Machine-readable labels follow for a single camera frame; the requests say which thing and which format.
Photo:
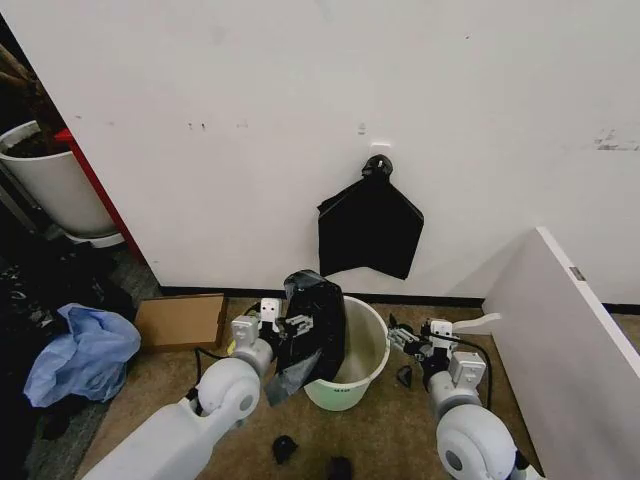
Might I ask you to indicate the brown plant trunk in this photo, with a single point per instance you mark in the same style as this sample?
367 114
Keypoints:
25 75

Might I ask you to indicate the white planter saucer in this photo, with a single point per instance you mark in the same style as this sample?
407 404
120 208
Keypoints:
95 240

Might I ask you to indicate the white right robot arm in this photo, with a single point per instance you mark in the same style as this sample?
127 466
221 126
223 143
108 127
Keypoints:
470 435

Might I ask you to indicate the white round trash bin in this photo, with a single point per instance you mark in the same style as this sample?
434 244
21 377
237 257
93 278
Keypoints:
360 345

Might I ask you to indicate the white flat board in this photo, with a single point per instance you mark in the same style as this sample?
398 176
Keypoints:
560 360

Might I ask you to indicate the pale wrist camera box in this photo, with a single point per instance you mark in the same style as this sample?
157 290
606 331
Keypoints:
441 331
270 310

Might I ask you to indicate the blue plastic bag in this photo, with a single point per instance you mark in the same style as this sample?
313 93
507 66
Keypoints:
75 360

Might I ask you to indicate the black bag on wall hook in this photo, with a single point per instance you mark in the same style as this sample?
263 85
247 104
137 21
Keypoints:
370 230

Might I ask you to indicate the small metal board fitting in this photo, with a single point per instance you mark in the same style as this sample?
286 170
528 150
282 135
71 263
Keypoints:
576 274

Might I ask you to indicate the pile of black items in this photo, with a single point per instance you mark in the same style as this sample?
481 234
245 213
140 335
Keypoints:
30 300

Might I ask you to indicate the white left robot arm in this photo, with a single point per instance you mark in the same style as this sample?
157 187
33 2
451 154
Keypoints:
225 390

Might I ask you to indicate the white round planter pot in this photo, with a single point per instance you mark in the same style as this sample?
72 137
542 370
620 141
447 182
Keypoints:
55 190

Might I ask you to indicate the black baseboard strip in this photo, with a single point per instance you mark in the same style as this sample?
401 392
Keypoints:
200 290

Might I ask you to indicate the black plastic garbage bag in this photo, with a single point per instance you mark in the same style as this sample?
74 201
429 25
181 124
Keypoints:
320 310

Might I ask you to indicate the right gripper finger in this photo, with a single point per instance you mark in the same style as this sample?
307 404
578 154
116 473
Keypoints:
402 331
411 350

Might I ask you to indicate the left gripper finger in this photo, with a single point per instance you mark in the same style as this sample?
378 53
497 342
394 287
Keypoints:
299 332
300 320

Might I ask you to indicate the black plastic scrap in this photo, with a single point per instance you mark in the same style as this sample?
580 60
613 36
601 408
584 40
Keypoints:
405 376
285 448

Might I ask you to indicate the brown cardboard box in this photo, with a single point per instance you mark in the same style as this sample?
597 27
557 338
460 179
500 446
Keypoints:
175 320

